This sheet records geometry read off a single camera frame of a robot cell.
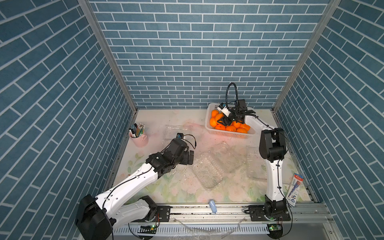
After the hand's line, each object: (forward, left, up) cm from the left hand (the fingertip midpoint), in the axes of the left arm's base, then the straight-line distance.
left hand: (190, 154), depth 79 cm
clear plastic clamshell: (+27, +15, -16) cm, 35 cm away
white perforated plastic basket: (+42, -16, -4) cm, 45 cm away
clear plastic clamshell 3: (-1, -40, -14) cm, 43 cm away
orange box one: (+38, -16, -8) cm, 42 cm away
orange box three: (+31, -19, -3) cm, 36 cm away
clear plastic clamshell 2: (0, -12, -16) cm, 20 cm away
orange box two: (+30, -15, -8) cm, 34 cm away
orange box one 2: (+11, -29, +11) cm, 33 cm away
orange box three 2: (+25, -20, -8) cm, 33 cm away
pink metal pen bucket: (+17, +35, -6) cm, 39 cm away
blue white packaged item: (-10, -61, -14) cm, 63 cm away
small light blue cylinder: (-21, -12, -12) cm, 27 cm away
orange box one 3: (+23, -35, -8) cm, 42 cm away
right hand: (+32, -22, -5) cm, 39 cm away
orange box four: (+27, -31, -8) cm, 42 cm away
